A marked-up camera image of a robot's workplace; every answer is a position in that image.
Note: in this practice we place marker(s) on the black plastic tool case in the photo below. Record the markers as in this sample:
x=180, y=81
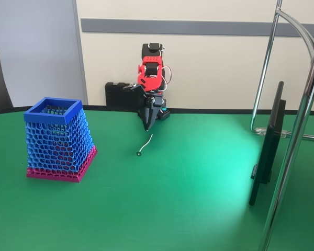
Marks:
x=115, y=94

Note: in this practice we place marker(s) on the chrome tube stand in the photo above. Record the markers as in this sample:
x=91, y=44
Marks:
x=287, y=162

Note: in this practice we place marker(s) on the teal and black clamp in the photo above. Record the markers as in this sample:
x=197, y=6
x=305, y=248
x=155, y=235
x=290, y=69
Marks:
x=164, y=105

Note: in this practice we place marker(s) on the grey wall rail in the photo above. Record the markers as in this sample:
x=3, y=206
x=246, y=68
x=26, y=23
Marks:
x=199, y=27

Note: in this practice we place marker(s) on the clear plastic clip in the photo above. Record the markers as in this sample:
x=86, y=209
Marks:
x=261, y=130

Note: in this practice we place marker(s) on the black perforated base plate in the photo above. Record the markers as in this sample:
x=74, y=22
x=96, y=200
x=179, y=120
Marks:
x=164, y=115

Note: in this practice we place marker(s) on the blue and pink lattice basket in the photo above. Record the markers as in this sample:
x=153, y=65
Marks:
x=57, y=146

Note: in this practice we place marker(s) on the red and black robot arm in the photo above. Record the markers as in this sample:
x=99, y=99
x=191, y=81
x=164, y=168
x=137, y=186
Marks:
x=151, y=78

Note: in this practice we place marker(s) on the black monitor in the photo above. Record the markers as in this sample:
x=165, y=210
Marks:
x=269, y=146

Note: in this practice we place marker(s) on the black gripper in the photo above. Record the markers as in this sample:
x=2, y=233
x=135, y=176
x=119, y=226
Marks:
x=149, y=111

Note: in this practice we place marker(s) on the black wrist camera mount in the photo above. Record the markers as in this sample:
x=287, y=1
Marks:
x=133, y=87

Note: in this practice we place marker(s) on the green table cloth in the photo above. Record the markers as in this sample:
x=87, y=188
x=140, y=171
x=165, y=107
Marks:
x=157, y=198

